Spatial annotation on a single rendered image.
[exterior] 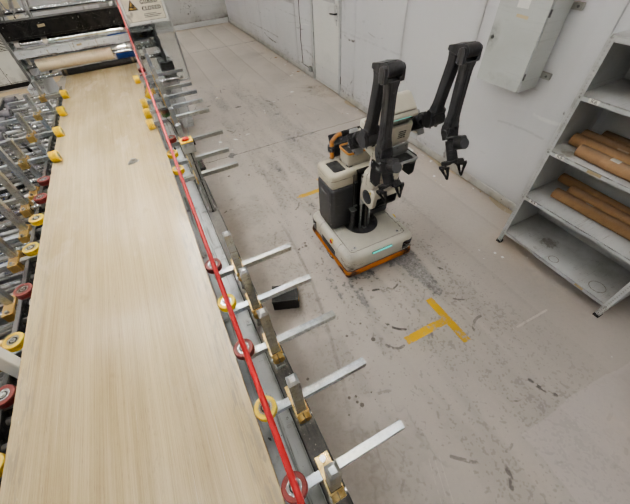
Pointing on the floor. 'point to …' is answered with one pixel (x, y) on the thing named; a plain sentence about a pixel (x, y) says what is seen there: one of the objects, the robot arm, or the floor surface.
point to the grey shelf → (524, 232)
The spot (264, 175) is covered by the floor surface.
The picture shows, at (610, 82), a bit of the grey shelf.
